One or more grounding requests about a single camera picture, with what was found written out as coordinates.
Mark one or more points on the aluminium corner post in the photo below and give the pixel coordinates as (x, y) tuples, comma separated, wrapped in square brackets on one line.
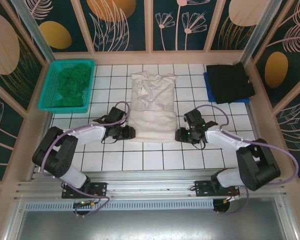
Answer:
[(256, 30), (36, 30)]

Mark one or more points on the aluminium frame rail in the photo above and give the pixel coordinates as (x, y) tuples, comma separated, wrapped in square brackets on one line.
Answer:
[(150, 185)]

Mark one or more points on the teal plastic basket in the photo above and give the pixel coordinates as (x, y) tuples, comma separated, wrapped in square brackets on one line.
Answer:
[(52, 72)]

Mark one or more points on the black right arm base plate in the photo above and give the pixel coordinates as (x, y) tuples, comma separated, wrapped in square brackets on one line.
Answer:
[(202, 190)]

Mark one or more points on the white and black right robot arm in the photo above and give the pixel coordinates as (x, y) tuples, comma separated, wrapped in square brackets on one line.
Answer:
[(222, 138)]

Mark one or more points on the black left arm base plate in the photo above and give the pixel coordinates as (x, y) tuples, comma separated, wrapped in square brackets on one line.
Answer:
[(100, 187)]

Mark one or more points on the cream t-shirt with black print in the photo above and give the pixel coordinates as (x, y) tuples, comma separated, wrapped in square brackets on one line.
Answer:
[(152, 105)]

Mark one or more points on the blue folded t-shirt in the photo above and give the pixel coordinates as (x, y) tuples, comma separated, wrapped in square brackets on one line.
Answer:
[(208, 87)]

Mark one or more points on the black folded t-shirt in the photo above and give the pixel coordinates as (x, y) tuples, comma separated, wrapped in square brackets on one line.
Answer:
[(230, 82)]

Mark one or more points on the grey metal panel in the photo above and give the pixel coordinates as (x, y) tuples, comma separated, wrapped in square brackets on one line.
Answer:
[(150, 225)]

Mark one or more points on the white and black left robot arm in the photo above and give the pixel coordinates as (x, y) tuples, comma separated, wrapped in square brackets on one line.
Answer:
[(90, 133)]

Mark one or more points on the green t-shirt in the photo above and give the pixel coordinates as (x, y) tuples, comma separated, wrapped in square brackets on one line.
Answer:
[(70, 85)]

